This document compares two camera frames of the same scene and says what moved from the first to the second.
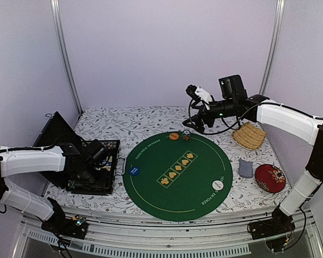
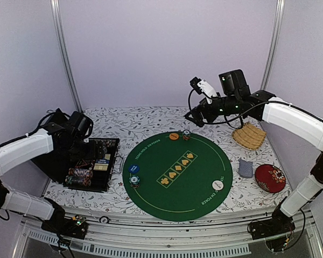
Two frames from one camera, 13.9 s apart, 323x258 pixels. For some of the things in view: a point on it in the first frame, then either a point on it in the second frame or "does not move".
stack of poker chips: (186, 135) does not move
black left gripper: (101, 181) -> (91, 155)
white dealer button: (217, 185) does not move
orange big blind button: (174, 136) does not move
